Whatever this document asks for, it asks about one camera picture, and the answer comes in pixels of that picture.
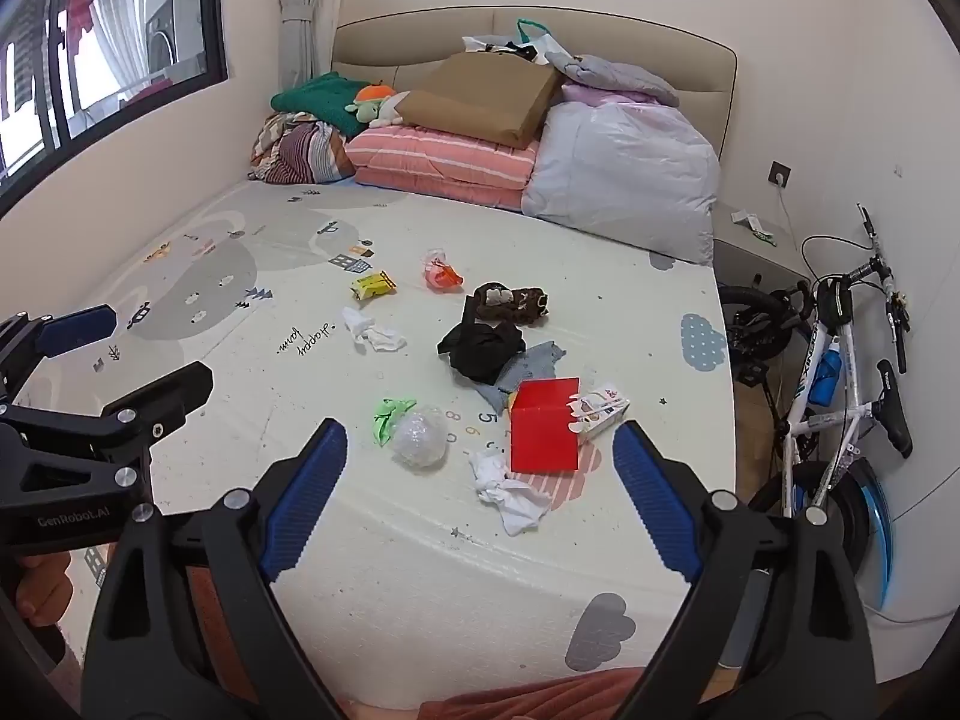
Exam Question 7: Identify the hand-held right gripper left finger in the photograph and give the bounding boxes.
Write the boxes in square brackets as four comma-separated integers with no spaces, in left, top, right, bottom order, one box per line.
[79,418,350,720]

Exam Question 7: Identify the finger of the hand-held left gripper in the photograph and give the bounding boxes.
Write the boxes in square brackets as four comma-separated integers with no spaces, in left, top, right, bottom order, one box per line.
[0,360,215,500]
[0,304,119,406]

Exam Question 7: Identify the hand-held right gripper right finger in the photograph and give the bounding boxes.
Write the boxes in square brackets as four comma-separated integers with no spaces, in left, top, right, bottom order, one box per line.
[611,420,878,720]

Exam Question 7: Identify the torn white carton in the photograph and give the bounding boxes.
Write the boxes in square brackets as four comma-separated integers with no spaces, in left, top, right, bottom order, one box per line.
[568,382,629,442]

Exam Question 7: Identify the green wrapper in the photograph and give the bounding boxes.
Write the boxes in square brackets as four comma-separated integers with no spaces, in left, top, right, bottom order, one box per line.
[373,397,419,447]

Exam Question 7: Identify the clear plastic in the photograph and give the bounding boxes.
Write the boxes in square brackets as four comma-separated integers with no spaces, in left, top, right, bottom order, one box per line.
[390,405,451,470]

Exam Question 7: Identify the red box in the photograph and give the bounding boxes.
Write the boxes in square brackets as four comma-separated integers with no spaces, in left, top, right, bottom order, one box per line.
[508,377,582,475]

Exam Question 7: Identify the yellow snack wrapper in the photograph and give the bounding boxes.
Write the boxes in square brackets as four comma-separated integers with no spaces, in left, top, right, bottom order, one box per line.
[350,270,397,302]

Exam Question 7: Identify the black cloth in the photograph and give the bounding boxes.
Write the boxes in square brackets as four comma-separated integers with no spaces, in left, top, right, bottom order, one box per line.
[437,296,526,385]

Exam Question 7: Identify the brown fuzzy cloth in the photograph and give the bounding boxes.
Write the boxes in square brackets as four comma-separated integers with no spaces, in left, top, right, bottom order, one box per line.
[474,282,550,327]

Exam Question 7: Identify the orange white plastic bag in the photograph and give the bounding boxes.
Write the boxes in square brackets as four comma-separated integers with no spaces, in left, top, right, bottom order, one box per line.
[421,247,466,292]

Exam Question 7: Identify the person's left hand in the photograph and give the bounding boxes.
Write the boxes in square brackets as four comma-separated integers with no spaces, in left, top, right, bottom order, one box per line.
[13,549,74,625]

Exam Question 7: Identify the grey cloth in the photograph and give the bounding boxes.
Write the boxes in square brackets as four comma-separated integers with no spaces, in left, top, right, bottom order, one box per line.
[476,341,571,413]

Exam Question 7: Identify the printed play mat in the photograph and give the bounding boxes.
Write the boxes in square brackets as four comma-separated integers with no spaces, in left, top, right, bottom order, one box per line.
[0,180,740,710]

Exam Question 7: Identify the white blue bicycle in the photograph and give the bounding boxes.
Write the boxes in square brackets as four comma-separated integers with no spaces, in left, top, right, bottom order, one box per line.
[716,204,914,608]

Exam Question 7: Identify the blue water bottle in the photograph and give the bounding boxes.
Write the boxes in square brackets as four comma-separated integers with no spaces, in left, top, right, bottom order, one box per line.
[810,341,842,406]

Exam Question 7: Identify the grey nightstand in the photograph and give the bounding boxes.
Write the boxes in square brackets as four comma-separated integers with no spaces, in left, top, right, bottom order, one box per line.
[712,202,815,293]

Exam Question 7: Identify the striped cloth bundle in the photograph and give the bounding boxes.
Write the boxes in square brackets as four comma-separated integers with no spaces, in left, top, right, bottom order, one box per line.
[251,112,353,185]

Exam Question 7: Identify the white green packet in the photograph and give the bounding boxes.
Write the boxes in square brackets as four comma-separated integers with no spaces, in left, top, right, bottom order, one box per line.
[731,211,777,245]

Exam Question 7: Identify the black framed window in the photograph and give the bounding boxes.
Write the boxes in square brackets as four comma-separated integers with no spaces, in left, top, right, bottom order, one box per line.
[0,0,228,200]

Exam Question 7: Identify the pale grey duvet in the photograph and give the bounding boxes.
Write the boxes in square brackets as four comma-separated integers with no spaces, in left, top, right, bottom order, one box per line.
[521,101,721,265]

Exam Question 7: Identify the green knit blanket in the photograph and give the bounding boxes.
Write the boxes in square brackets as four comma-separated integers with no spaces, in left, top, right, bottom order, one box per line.
[270,73,372,137]

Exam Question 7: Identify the orange green plush toy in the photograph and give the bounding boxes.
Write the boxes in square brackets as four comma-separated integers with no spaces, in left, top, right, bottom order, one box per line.
[346,85,410,128]

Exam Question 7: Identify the pink striped quilt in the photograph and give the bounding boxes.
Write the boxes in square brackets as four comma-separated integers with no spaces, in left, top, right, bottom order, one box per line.
[345,126,541,211]

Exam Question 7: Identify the grey curtain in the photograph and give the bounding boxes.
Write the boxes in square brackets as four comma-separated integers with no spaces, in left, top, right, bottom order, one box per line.
[274,0,346,91]

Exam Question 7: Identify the lilac pillow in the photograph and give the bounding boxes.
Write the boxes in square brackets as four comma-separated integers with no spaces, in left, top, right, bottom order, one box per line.
[561,82,661,107]

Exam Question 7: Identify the lavender folded bedding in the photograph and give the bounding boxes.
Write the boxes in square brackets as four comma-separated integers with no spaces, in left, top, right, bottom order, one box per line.
[547,52,682,107]

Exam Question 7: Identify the black bicycle frame bag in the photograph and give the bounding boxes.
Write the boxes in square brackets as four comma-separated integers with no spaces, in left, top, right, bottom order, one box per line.
[814,277,854,327]

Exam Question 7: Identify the white charging cable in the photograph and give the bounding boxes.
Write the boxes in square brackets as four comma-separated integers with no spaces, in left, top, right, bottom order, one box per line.
[776,180,811,278]

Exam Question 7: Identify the white bag with green handle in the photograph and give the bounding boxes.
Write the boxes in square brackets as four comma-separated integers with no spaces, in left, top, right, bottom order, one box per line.
[461,19,575,65]

